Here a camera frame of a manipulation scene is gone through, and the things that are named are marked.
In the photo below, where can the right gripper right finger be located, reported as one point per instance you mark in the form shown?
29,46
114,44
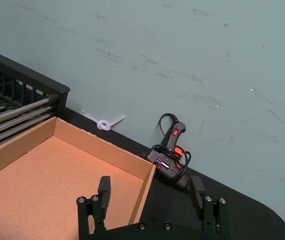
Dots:
196,195

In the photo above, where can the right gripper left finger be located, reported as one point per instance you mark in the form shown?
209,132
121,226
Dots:
104,192

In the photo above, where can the shallow brown cardboard tray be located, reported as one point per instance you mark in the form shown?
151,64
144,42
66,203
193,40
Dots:
57,175

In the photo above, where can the black rack with steel bars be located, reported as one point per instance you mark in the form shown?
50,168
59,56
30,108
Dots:
45,83

